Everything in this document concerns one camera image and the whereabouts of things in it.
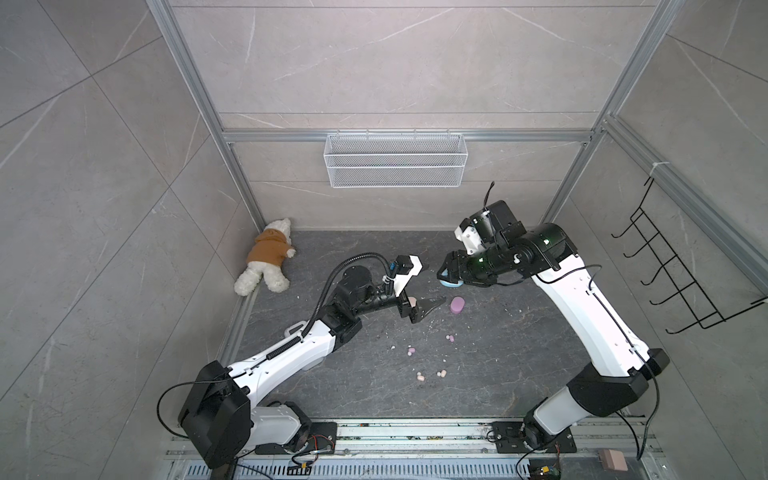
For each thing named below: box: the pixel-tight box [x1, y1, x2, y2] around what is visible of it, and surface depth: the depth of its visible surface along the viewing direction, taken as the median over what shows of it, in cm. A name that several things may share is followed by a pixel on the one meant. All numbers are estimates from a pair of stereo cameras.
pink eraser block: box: [602, 449, 628, 471], surface depth 70 cm
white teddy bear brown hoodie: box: [234, 218, 296, 297], surface depth 105 cm
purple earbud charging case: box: [450, 296, 466, 314], surface depth 99 cm
